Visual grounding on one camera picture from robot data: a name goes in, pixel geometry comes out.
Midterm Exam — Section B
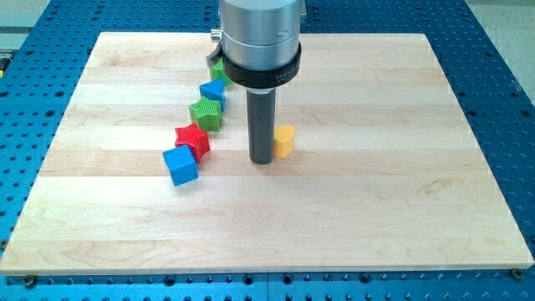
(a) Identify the blue perforated metal table plate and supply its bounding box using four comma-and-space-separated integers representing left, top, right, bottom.
1, 0, 534, 300

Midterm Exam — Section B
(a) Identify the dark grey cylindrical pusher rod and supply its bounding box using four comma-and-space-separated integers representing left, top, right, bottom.
246, 89, 276, 165

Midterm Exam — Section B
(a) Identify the green star block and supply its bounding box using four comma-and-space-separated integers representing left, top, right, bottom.
189, 96, 222, 132

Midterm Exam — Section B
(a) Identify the light wooden board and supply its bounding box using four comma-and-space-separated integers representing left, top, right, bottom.
1, 32, 533, 275

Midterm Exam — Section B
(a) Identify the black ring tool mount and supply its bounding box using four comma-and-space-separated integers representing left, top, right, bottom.
222, 43, 302, 89

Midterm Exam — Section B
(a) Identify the blue pentagon block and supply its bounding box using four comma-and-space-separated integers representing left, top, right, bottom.
199, 79, 227, 113

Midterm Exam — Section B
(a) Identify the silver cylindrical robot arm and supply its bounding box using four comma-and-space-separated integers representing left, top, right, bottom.
206, 0, 302, 165

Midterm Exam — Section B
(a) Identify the yellow heart block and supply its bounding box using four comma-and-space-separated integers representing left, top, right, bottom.
273, 125, 295, 158

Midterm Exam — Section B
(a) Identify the red star block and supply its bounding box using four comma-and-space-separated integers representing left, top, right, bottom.
175, 123, 210, 163

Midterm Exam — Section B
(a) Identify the blue cube block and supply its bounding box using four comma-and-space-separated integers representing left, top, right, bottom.
162, 145, 198, 186

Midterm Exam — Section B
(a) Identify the green block behind arm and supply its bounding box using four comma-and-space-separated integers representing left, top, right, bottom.
210, 59, 232, 86

